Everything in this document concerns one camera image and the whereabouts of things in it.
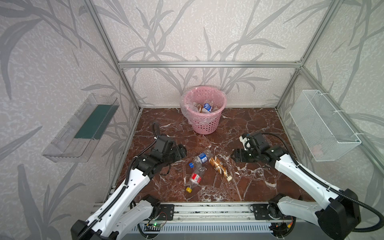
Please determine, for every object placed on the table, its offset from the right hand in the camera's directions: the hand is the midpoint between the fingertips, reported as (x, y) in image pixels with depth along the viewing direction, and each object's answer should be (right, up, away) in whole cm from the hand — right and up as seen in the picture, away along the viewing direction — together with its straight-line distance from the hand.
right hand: (235, 151), depth 81 cm
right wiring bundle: (+21, -35, -10) cm, 42 cm away
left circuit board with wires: (-40, -32, -9) cm, 52 cm away
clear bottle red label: (-22, -14, -2) cm, 26 cm away
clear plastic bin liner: (-26, +32, +15) cm, 44 cm away
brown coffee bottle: (-9, -9, +3) cm, 13 cm away
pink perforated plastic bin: (-12, +13, +17) cm, 24 cm away
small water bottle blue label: (-14, +25, +12) cm, 32 cm away
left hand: (-28, +3, -5) cm, 29 cm away
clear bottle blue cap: (-19, -5, +6) cm, 21 cm away
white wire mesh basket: (+35, +11, -19) cm, 41 cm away
